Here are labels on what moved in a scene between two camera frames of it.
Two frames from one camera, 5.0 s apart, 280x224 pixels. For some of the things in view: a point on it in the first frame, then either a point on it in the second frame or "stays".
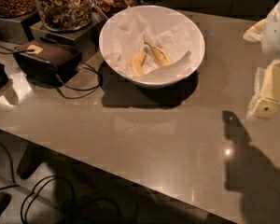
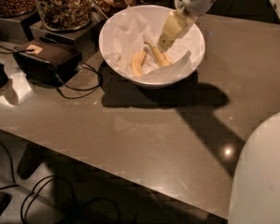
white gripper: x=276 y=32 → x=198 y=0
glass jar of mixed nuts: x=65 y=7 stays
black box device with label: x=48 y=63 stays
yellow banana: x=159 y=55 stays
